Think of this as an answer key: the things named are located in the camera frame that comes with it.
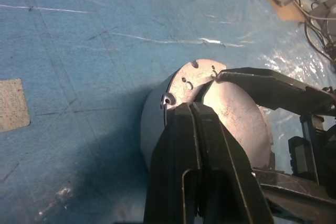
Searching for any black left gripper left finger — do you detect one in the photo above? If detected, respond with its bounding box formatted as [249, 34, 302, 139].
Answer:
[143, 102, 203, 224]

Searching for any tan square patch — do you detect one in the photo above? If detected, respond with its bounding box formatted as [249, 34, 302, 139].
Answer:
[0, 78, 32, 133]

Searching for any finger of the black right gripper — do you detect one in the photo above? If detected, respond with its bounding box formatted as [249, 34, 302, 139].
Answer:
[251, 168, 336, 224]
[214, 66, 336, 116]

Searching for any blue table cover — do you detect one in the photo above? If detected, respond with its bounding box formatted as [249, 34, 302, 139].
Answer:
[0, 0, 336, 224]

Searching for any silver round motor lid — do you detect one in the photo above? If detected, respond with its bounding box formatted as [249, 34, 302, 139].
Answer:
[160, 58, 276, 170]

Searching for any black cable by cardboard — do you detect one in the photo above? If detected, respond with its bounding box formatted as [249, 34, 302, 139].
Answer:
[298, 0, 336, 62]

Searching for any white box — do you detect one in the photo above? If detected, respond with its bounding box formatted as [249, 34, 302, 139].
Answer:
[307, 0, 336, 19]

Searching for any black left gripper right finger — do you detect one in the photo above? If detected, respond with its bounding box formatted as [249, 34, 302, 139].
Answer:
[190, 101, 275, 224]

